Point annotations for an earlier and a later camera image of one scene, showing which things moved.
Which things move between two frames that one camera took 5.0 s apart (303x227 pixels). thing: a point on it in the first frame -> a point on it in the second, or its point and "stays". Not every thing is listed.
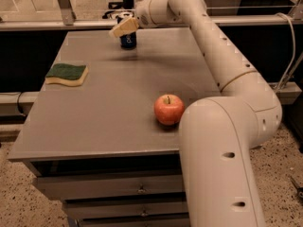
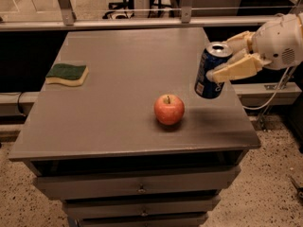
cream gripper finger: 125,26 -> 245,64
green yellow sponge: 67,74 stays
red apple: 169,109 stays
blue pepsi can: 129,41 -> 214,55
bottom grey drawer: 172,221 stays
